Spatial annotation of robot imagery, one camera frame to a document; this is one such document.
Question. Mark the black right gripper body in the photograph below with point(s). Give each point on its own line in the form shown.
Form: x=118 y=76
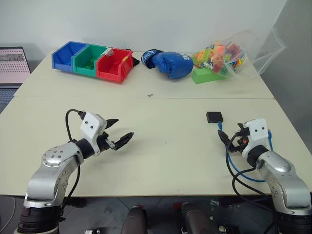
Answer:
x=240 y=143

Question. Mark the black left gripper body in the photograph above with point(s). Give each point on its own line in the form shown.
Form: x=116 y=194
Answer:
x=104 y=143

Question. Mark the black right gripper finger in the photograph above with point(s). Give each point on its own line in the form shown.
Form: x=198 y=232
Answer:
x=223 y=137
x=240 y=126

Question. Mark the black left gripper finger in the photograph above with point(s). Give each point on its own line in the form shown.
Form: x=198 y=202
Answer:
x=111 y=122
x=124 y=140

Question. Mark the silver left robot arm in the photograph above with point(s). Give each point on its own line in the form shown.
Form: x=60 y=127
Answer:
x=51 y=156

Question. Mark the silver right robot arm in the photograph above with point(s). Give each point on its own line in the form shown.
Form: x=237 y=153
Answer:
x=280 y=165

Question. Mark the small black box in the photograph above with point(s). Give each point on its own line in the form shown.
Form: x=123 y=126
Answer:
x=214 y=116

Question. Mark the red plastic storage bin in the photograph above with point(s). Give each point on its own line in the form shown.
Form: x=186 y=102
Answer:
x=109 y=74

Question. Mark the green plastic storage bin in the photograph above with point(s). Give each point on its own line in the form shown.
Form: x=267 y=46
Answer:
x=84 y=69

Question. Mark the green toy blocks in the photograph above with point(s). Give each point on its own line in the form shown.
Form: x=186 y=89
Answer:
x=89 y=64

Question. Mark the green wedge block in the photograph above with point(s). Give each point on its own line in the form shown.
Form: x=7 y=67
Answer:
x=203 y=75

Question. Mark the white and red packet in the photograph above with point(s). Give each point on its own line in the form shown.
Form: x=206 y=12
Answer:
x=109 y=52

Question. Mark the clear bag of colourful blocks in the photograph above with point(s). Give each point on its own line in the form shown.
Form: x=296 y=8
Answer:
x=219 y=57

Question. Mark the dark rounded shape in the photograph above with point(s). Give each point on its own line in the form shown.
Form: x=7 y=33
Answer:
x=198 y=219
x=135 y=220

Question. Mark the blue plastic storage bin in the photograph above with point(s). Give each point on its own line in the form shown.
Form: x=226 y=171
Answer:
x=64 y=56

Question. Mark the blue boxing glove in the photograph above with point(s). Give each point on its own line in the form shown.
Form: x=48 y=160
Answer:
x=174 y=64

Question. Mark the open laptop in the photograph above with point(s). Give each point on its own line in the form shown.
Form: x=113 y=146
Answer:
x=12 y=65

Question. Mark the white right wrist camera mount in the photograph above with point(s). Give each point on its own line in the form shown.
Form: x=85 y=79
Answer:
x=258 y=131

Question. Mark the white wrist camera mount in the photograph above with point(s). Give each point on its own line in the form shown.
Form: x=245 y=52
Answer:
x=258 y=131
x=91 y=125

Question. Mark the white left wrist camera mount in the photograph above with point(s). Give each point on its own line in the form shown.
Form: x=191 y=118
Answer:
x=91 y=125

